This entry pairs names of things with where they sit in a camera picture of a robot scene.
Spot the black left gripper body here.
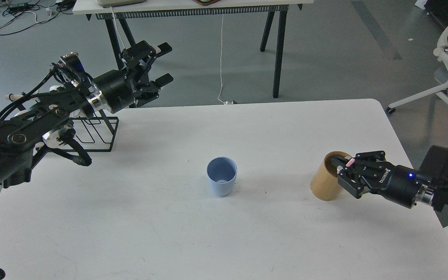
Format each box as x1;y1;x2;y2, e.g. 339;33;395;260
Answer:
91;70;147;114

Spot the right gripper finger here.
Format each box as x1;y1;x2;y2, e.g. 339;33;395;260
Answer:
331;150;394;175
337;171;368;199

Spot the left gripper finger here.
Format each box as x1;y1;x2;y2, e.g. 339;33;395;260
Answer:
132;73;174;107
120;40;173;80

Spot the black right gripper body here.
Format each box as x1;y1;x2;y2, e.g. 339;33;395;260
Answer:
360;165;432;209

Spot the blue plastic cup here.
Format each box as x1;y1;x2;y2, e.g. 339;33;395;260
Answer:
206;157;238;197

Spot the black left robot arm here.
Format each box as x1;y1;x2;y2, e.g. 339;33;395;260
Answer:
0;41;173;188

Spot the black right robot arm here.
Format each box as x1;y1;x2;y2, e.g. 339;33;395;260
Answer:
331;145;448;212

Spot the wooden cylindrical holder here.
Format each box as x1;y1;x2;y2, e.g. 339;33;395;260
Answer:
310;151;352;201

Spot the white background table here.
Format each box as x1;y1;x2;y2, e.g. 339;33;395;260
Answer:
72;0;313;105

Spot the black wire dish rack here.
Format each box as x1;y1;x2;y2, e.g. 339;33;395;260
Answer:
4;86;119;152

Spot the white hanging cable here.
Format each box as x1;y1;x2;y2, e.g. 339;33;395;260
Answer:
217;14;234;105
109;6;145;93

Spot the floor cable bundle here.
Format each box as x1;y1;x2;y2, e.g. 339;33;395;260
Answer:
0;0;77;37

